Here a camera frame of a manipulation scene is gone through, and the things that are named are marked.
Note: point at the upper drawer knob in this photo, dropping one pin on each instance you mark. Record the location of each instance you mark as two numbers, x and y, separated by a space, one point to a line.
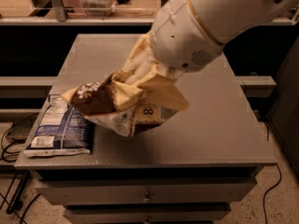
147 198

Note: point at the blue chip bag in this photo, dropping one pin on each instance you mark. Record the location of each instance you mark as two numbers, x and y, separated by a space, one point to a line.
62 131

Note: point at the black device on floor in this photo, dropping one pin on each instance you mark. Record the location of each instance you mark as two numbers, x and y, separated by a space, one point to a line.
20 131

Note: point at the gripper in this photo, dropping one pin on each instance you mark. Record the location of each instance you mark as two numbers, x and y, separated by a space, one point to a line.
183 37

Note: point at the grey metal shelf rail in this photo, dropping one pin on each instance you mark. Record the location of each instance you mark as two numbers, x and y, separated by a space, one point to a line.
71 13

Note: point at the grey drawer cabinet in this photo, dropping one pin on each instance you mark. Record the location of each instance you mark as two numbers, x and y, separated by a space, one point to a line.
194 166

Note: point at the clear plastic container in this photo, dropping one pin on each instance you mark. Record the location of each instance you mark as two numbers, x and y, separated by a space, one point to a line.
99 8

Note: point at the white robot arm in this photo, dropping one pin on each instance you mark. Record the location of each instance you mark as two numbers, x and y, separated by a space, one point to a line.
185 36

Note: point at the brown sea salt chip bag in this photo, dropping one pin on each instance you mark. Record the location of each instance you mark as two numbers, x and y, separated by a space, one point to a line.
95 103

